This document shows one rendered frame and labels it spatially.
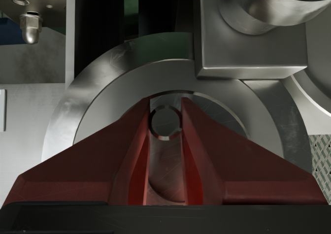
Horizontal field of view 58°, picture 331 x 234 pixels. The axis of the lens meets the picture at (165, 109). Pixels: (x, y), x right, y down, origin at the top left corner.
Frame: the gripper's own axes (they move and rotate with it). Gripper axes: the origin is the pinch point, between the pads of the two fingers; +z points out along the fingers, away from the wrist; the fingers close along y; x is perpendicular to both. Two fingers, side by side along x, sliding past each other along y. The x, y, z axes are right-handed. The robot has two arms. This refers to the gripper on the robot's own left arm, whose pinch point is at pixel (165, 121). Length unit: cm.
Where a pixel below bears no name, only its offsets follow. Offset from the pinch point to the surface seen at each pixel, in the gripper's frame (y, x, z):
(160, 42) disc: 0.3, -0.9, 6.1
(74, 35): 5.3, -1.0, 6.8
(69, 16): 5.6, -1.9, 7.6
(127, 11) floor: 37, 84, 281
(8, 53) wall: 147, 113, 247
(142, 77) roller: 1.3, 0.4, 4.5
